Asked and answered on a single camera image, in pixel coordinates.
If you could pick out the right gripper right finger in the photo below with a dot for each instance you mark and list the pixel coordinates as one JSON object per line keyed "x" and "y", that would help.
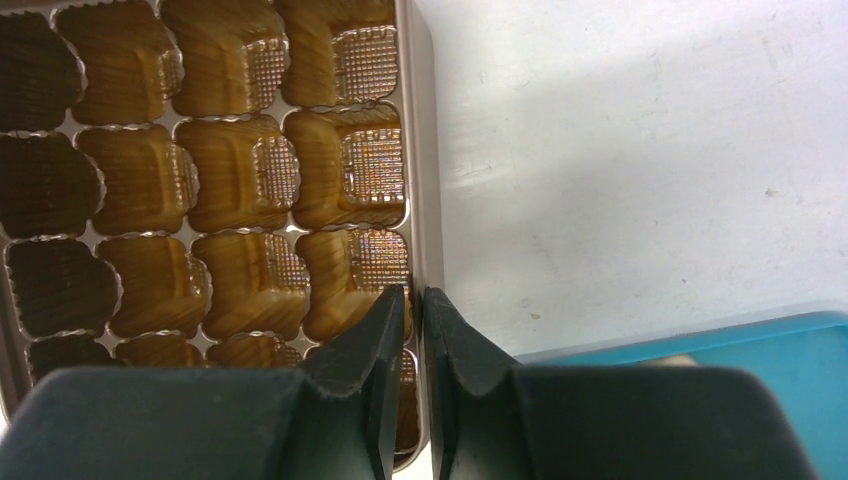
{"x": 493, "y": 417}

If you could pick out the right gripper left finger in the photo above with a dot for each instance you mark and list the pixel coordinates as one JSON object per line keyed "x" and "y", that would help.
{"x": 334, "y": 416}

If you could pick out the gold cookie tin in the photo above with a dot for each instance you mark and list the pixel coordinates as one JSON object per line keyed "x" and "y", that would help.
{"x": 213, "y": 184}

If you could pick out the teal plastic tray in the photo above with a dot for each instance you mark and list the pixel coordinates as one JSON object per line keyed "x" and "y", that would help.
{"x": 801, "y": 358}

